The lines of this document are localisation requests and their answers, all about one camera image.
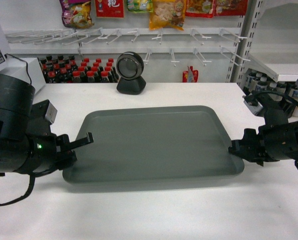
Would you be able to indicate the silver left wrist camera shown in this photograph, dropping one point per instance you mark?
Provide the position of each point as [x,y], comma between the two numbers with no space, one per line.
[51,113]

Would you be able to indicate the grey rectangular serving tray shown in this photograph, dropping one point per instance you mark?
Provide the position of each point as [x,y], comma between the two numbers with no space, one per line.
[153,144]

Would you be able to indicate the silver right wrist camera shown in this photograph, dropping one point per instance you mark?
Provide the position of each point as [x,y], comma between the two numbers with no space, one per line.
[254,106]

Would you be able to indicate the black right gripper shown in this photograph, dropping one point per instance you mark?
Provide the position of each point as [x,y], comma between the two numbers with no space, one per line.
[267,144]

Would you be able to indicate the yellow hanging snack bag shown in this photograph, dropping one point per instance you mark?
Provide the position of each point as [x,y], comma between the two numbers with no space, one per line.
[167,14]

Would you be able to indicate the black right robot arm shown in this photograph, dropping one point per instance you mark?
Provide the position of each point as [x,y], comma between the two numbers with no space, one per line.
[279,108]

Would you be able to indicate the red orange hanging snack bag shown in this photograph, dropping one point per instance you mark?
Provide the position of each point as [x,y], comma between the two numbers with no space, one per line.
[199,8]

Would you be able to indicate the red right hanging snack bag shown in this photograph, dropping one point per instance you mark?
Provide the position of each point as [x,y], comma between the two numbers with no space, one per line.
[230,7]

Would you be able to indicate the white metal shelf unit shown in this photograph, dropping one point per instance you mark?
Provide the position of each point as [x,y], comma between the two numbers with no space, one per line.
[271,45]

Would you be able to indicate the purple hanging snack bag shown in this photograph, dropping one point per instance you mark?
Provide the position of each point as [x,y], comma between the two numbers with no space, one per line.
[76,14]

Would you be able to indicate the red snack pouch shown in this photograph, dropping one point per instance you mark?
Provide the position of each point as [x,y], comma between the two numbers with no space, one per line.
[190,75]

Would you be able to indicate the white cash register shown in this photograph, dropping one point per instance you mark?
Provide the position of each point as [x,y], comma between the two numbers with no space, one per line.
[25,69]

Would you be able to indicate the green hanging snack bag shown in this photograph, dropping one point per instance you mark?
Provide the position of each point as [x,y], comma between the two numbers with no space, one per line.
[140,6]

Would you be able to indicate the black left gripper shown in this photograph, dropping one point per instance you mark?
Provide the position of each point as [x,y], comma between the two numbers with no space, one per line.
[51,153]

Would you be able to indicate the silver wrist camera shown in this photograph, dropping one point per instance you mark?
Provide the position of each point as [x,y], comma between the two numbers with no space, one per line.
[254,106]
[51,113]

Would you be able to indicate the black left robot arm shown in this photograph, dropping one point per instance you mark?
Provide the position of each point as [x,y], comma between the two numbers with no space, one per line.
[27,145]

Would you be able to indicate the black round barcode scanner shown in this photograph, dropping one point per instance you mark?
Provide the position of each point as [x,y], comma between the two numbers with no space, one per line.
[130,67]

